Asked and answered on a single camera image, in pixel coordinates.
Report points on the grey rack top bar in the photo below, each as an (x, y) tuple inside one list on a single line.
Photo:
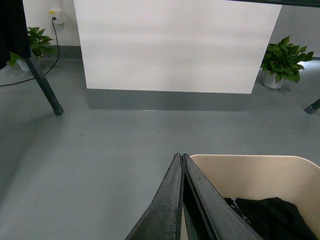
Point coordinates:
[(299, 3)]

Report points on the left potted green plant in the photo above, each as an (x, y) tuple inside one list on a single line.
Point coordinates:
[(40, 45)]

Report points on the potted green plant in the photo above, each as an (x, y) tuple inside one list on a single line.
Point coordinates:
[(282, 62), (40, 45)]

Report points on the black printed t-shirt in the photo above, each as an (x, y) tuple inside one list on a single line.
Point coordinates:
[(272, 218)]

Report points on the grey rack leg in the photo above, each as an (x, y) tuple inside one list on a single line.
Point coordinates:
[(312, 108), (42, 81)]

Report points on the black hanging garment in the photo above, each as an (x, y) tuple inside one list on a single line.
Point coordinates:
[(13, 31)]

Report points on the beige plastic laundry hamper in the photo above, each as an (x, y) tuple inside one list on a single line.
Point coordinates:
[(256, 177)]

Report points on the right potted green plant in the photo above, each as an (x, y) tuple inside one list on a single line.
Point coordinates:
[(282, 62)]

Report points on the left grey rack leg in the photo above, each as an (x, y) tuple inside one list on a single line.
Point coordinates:
[(42, 81)]

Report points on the right grey rack leg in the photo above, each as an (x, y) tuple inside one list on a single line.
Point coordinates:
[(312, 108)]

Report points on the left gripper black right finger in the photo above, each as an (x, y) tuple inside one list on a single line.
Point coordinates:
[(207, 214)]

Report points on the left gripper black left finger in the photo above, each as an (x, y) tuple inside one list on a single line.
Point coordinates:
[(162, 220)]

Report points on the white wall power socket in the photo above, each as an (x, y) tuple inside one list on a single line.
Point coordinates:
[(55, 12)]

